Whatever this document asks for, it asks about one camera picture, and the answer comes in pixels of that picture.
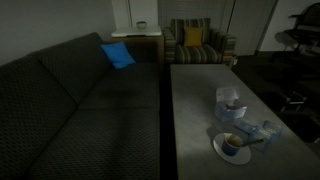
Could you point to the striped armchair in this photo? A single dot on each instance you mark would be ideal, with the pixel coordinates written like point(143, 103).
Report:
point(217, 46)

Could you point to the small bowl lamp base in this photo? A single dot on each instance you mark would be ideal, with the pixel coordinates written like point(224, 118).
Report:
point(141, 24)

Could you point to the open blue tissue box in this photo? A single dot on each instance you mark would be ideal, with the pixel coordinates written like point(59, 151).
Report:
point(227, 111)

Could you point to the dark grey patterned sofa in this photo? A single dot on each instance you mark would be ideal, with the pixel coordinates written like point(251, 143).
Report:
point(67, 113)

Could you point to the blue coffee cup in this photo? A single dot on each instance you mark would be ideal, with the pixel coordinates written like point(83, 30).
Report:
point(231, 143)

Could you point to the yellow cushion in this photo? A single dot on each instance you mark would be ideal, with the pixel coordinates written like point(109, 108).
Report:
point(192, 36)

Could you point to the dark spoon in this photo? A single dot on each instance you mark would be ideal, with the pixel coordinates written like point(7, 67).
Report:
point(251, 142)

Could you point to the black office chair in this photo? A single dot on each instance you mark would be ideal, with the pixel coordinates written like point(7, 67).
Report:
point(305, 31)

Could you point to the blue packet near box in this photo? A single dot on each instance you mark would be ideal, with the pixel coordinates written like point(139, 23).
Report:
point(245, 127)

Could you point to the blue throw pillow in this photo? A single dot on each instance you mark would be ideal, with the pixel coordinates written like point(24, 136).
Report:
point(118, 54)

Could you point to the grey coffee table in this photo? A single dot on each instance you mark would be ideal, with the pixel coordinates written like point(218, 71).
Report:
point(194, 96)

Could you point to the wooden side table white top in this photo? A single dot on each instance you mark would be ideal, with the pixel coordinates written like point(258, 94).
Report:
point(149, 34)

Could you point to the white saucer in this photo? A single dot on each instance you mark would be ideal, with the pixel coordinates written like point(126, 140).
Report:
point(242, 157)

